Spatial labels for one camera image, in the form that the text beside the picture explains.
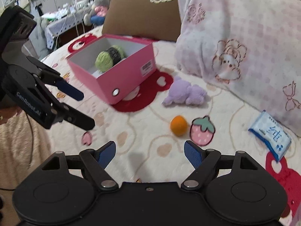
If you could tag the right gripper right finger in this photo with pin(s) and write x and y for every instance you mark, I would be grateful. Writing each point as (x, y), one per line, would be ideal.
(204, 163)

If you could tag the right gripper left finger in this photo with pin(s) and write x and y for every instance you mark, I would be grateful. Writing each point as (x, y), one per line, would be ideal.
(94, 164)

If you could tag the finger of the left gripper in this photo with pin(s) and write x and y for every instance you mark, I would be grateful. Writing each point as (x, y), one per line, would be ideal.
(77, 118)
(66, 88)

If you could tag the orange ball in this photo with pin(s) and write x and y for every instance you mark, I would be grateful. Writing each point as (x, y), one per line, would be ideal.
(179, 126)

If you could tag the blue white tissue pack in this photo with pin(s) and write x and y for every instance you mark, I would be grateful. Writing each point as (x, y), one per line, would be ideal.
(271, 133)

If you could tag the purple plush toy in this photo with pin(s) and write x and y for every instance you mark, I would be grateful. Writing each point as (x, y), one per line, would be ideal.
(183, 92)

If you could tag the beige knitted sleeve forearm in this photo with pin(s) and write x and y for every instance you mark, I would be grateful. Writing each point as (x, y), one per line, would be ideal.
(24, 146)

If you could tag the person's left hand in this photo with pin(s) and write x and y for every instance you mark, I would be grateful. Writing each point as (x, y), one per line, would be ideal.
(8, 113)

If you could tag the green yarn ball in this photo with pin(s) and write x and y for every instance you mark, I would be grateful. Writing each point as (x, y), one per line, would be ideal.
(109, 58)

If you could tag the bear print bed blanket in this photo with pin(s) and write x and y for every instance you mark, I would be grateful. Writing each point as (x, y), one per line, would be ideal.
(147, 150)

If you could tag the table with patterned cloth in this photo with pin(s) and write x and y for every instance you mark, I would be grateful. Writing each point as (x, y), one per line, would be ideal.
(60, 26)

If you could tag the pink cardboard box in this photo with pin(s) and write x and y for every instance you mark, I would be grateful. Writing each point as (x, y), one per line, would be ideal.
(116, 83)

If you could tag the white shelf cabinet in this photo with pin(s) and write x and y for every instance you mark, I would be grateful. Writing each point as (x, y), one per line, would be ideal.
(37, 37)

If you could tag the grey plush toy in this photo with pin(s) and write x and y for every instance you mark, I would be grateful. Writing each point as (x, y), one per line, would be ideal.
(98, 13)

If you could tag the brown pillow with cloud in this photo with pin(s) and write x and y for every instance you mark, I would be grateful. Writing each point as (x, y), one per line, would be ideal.
(153, 19)

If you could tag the pink checkered pillow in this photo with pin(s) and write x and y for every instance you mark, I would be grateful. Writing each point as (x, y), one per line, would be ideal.
(248, 47)

